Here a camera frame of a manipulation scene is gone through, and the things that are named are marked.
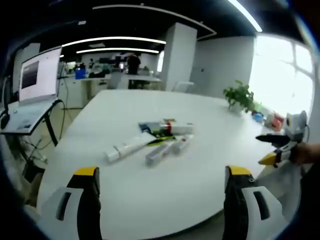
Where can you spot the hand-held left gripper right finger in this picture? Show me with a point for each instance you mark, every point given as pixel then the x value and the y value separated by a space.
pixel 235 200

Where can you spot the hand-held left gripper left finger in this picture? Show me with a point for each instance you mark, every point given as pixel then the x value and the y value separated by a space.
pixel 87 200

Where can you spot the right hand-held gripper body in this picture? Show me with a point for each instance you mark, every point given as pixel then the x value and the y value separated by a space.
pixel 297 125

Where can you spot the long white skincare tube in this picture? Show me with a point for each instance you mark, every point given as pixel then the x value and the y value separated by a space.
pixel 125 150

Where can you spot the white skincare tube red cap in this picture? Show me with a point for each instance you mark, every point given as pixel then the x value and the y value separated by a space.
pixel 180 128

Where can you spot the black yellow toothbrush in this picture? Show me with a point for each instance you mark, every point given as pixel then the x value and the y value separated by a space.
pixel 161 138

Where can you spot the blue and white skincare box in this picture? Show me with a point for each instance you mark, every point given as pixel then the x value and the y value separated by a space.
pixel 148 126

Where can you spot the person's right hand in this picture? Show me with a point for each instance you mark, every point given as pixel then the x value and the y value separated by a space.
pixel 308 153

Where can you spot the orange and white box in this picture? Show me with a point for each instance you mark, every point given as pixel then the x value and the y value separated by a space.
pixel 275 121

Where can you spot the white cloth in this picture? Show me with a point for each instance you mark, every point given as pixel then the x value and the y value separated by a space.
pixel 280 180

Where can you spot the small blue object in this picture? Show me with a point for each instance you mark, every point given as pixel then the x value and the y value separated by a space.
pixel 257 116

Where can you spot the bright window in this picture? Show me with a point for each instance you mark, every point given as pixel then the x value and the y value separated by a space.
pixel 282 80

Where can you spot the potted green plant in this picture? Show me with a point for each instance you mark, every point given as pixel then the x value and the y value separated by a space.
pixel 238 96

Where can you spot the laptop stand table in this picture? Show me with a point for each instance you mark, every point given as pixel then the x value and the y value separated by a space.
pixel 47 117

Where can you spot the white chair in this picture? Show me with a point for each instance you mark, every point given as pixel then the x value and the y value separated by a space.
pixel 183 86

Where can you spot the bright ceiling light bar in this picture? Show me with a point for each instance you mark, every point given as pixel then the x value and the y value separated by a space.
pixel 247 15

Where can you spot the blue crate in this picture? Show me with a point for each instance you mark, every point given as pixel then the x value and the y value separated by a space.
pixel 80 74

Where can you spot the background work desk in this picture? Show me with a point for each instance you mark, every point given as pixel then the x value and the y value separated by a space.
pixel 140 81

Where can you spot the open laptop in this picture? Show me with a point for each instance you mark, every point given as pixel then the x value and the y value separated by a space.
pixel 37 75

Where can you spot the short ceiling light strip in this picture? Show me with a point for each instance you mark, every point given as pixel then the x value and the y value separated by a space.
pixel 117 50

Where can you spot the long ceiling light strip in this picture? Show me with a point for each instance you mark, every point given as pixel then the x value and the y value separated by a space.
pixel 112 40

